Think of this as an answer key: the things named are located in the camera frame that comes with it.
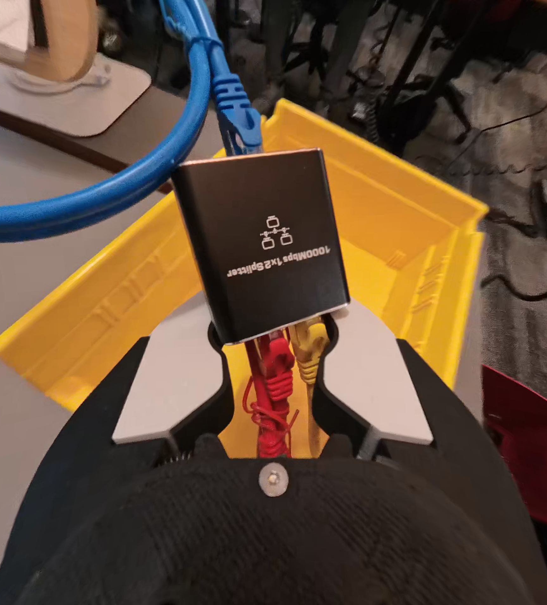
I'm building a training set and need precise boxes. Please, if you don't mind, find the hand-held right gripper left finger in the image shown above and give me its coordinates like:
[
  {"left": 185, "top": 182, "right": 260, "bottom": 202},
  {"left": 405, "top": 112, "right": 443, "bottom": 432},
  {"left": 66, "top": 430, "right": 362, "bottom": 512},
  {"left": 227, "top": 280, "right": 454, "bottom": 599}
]
[{"left": 113, "top": 308, "right": 231, "bottom": 445}]

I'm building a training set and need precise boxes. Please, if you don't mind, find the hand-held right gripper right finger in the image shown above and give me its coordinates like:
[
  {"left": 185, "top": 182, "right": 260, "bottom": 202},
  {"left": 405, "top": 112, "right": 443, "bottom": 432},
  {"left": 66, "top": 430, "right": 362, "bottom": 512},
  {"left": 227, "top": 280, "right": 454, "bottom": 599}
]
[{"left": 311, "top": 306, "right": 435, "bottom": 447}]

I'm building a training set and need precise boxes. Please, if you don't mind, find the yellow ethernet cable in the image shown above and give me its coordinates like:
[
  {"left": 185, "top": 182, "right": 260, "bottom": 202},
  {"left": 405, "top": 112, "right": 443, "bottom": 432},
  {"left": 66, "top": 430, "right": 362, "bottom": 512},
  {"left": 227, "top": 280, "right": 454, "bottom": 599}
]
[{"left": 288, "top": 320, "right": 331, "bottom": 459}]

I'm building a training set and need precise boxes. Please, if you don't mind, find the red ethernet cable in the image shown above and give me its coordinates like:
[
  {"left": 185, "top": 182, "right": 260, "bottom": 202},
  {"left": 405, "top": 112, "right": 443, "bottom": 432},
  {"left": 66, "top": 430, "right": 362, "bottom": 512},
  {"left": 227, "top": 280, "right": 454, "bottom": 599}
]
[{"left": 243, "top": 331, "right": 298, "bottom": 459}]

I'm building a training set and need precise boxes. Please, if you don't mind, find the yellow plastic bin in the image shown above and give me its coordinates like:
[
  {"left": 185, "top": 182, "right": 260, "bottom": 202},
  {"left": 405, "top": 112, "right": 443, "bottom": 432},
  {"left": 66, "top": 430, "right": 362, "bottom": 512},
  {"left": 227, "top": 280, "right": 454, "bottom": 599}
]
[{"left": 0, "top": 98, "right": 487, "bottom": 459}]

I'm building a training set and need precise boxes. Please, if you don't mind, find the black ethernet splitter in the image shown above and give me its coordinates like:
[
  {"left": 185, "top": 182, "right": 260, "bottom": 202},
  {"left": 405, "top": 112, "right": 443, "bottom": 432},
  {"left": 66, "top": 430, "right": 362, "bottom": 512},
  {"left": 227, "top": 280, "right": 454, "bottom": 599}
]
[{"left": 172, "top": 149, "right": 352, "bottom": 344}]

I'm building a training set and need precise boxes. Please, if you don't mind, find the blue ethernet cable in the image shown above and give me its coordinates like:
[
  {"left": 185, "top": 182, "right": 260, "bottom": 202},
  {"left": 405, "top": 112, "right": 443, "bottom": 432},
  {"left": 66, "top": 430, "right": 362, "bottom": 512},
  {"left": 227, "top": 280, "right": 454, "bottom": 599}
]
[{"left": 0, "top": 0, "right": 263, "bottom": 244}]

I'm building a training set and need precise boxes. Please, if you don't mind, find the dark red chair seat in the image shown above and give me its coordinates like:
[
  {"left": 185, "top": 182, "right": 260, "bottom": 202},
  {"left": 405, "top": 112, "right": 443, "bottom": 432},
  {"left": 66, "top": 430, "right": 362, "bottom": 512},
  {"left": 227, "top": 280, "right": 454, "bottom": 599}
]
[{"left": 482, "top": 364, "right": 547, "bottom": 535}]

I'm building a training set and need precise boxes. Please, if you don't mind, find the black floor cable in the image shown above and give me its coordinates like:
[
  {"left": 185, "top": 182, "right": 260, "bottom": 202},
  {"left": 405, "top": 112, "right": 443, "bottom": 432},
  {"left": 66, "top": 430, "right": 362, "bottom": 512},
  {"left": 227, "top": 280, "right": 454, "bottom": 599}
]
[{"left": 482, "top": 273, "right": 547, "bottom": 303}]

